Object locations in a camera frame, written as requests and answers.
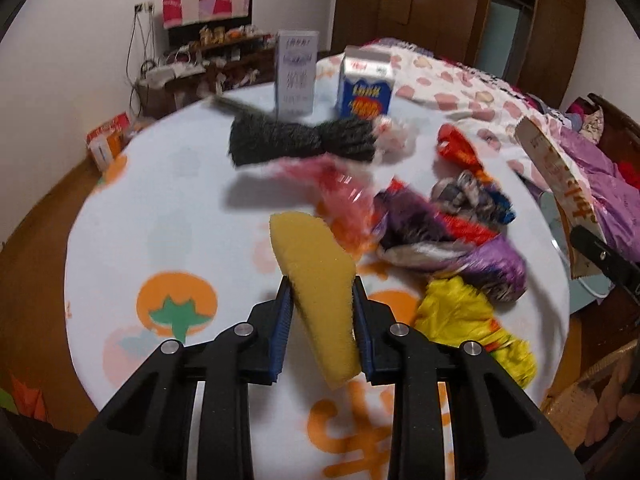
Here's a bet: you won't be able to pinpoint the purple foil wrapper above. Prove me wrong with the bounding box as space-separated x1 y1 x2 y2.
430 242 529 304

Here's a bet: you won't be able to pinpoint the red snack wrapper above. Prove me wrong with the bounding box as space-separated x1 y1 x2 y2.
440 212 507 247

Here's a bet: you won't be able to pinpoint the white tall carton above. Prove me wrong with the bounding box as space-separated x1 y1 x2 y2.
276 30 320 117

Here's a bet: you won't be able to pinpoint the light blue trash bin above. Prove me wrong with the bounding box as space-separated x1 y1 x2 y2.
539 187 618 313

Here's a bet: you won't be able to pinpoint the yellow sponge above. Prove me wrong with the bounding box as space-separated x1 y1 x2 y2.
269 211 362 390

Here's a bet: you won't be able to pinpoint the dark grey yarn bundle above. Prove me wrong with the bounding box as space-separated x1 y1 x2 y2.
212 95 379 167

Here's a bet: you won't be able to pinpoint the wicker basket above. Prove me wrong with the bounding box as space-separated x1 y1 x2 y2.
541 339 640 463

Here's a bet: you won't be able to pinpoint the purple blanket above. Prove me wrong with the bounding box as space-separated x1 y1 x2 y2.
542 109 640 243

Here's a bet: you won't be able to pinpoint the dark purple wrapper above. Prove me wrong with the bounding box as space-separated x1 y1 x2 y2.
374 189 453 263

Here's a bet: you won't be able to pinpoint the red orange blue foil wrapper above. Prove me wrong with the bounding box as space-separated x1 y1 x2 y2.
436 124 517 225

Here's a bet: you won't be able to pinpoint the patchwork cloth cover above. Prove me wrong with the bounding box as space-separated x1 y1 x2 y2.
162 0 254 29

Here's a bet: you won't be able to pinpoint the clear plastic bag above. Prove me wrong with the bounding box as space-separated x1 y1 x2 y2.
372 114 417 162

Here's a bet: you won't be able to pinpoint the orange cardboard box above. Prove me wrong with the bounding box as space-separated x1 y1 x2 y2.
85 112 133 171

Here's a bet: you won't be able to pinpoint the pink plastic wrapper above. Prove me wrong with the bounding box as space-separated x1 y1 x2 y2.
270 155 382 252

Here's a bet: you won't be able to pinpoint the hanging cables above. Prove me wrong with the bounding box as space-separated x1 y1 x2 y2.
124 5 157 111

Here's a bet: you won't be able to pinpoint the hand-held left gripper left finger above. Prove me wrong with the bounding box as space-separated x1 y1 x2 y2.
55 276 294 480

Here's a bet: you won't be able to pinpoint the brown wooden wardrobe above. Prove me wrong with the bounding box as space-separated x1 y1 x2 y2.
332 0 589 111

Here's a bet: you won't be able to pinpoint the floral pillow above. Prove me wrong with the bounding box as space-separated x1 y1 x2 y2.
565 99 607 147

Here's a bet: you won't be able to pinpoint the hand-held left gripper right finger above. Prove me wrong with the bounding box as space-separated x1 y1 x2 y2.
352 276 586 480

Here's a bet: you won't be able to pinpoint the blue and white carton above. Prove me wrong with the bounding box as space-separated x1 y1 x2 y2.
334 45 396 121

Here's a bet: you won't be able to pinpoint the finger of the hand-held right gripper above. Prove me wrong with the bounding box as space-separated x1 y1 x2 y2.
570 226 640 307

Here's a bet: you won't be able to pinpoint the pink heart printed quilt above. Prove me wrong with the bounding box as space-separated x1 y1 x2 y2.
315 36 568 183

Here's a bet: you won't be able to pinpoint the orange printed cardboard piece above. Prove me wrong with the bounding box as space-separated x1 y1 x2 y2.
514 116 608 281

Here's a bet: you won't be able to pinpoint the plaid cloth rag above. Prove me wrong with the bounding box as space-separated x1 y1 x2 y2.
432 170 495 217

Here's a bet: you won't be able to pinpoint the orange folded paper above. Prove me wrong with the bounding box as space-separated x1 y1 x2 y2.
0 374 52 423

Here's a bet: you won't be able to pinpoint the dark wooden cabinet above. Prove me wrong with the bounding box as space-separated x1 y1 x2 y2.
137 32 281 122

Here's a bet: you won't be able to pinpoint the yellow foil wrapper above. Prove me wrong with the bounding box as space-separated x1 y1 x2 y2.
414 276 538 391

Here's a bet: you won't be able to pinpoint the wooden bed headboard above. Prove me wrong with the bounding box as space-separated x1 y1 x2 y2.
564 92 640 163

